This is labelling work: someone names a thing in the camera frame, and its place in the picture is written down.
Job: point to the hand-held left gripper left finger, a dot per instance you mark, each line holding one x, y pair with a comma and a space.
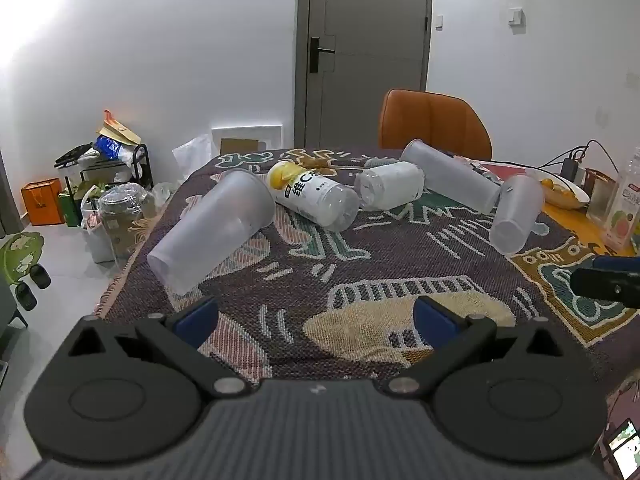
196, 321

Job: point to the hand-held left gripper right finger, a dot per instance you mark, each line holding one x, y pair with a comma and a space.
434, 321

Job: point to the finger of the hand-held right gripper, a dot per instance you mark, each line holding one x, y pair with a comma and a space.
607, 285

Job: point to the large frosted plastic cup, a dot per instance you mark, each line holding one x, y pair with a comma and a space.
215, 230

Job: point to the narrow frosted plastic cup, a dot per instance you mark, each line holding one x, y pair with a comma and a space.
517, 212

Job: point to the long frosted plastic cup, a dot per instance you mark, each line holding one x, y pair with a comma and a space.
450, 175

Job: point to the clear drinking glass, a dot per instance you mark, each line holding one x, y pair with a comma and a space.
600, 201

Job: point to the pink label drink bottle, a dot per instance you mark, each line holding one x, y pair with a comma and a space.
622, 200

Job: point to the printed woven blanket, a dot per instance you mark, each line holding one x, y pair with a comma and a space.
350, 270

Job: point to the white bowl with fruit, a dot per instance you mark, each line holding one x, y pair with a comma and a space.
560, 190

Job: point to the black charger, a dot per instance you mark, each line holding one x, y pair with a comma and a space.
571, 167

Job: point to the wrapped clear plastic jar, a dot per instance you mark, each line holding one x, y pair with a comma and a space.
122, 220

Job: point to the white-label plastic bottle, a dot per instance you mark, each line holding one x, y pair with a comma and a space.
392, 185

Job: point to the smartphone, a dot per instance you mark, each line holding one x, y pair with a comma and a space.
624, 447

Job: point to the white plastic bag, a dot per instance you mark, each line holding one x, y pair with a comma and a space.
196, 156

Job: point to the green bag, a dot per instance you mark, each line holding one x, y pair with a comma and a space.
71, 207

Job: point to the yellow-capped white drink bottle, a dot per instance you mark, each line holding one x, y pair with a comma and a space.
312, 194

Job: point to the brown cardboard piece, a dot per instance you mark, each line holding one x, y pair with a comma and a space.
240, 146

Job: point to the green stool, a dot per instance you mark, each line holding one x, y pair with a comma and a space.
20, 260

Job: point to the blue plastic bag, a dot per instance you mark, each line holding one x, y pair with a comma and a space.
110, 147

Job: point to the orange paper bag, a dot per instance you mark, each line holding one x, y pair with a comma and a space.
42, 202

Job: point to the white board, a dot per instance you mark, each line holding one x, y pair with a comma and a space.
247, 132

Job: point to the orange chair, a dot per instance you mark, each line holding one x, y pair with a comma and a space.
430, 120

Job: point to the grey door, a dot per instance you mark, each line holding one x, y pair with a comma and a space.
367, 50

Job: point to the small white wall switch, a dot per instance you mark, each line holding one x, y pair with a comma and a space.
438, 20

